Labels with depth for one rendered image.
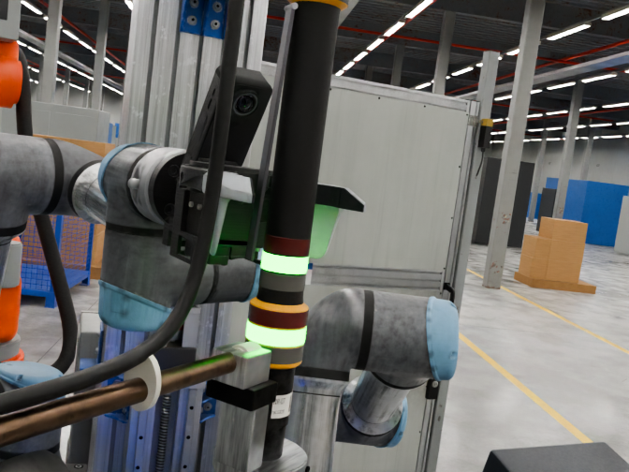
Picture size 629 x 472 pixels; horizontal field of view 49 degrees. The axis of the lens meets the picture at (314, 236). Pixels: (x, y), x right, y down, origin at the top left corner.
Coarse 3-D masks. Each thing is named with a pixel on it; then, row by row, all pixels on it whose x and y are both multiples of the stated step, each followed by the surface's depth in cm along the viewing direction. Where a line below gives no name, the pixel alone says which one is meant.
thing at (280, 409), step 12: (276, 372) 49; (288, 372) 50; (288, 384) 50; (276, 396) 49; (288, 396) 50; (276, 408) 50; (288, 408) 51; (276, 420) 50; (276, 432) 50; (264, 444) 50; (276, 444) 50; (264, 456) 50; (276, 456) 51
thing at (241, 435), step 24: (240, 360) 46; (264, 360) 47; (216, 384) 47; (240, 384) 46; (264, 384) 47; (240, 408) 48; (264, 408) 48; (240, 432) 48; (264, 432) 49; (216, 456) 49; (240, 456) 48; (288, 456) 51
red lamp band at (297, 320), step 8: (248, 312) 50; (256, 312) 49; (264, 312) 48; (272, 312) 48; (280, 312) 48; (304, 312) 49; (256, 320) 49; (264, 320) 48; (272, 320) 48; (280, 320) 48; (288, 320) 48; (296, 320) 49; (304, 320) 50; (280, 328) 48; (288, 328) 49; (296, 328) 49
